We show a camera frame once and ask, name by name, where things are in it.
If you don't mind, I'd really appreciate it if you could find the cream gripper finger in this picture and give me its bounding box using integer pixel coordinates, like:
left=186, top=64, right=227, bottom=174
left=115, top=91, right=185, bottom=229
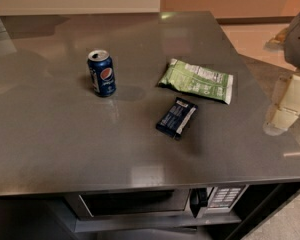
left=263, top=71, right=300, bottom=136

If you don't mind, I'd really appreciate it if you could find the dark blue rxbar wrapper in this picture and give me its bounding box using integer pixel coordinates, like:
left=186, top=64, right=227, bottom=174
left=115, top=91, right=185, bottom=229
left=156, top=97, right=198, bottom=139

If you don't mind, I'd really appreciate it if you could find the green chip bag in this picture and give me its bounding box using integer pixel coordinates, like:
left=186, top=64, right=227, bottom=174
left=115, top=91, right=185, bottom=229
left=159, top=59, right=234, bottom=104

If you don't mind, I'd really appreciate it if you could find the stainless steel microwave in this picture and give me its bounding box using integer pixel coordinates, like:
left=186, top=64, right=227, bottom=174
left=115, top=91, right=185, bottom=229
left=65, top=185, right=248, bottom=220

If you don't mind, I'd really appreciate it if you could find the blue pepsi can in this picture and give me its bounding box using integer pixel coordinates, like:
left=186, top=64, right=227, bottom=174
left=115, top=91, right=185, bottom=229
left=87, top=49, right=116, bottom=97

